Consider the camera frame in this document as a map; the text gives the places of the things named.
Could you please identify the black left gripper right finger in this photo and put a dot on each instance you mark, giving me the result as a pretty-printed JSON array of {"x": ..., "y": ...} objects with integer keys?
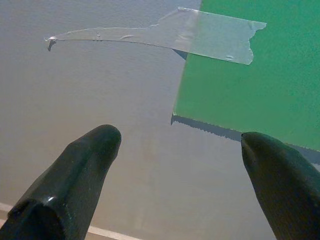
[{"x": 287, "y": 190}]

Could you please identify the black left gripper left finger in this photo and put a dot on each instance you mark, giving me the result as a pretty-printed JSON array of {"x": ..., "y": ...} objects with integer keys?
[{"x": 70, "y": 180}]

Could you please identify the white baseboard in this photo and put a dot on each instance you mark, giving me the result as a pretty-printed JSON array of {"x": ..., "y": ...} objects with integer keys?
[{"x": 107, "y": 233}]

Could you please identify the long clear tape strip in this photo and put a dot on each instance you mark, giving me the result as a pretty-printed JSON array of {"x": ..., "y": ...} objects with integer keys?
[{"x": 212, "y": 37}]

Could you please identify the green wall board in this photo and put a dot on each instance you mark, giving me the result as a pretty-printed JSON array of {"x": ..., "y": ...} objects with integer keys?
[{"x": 250, "y": 95}]

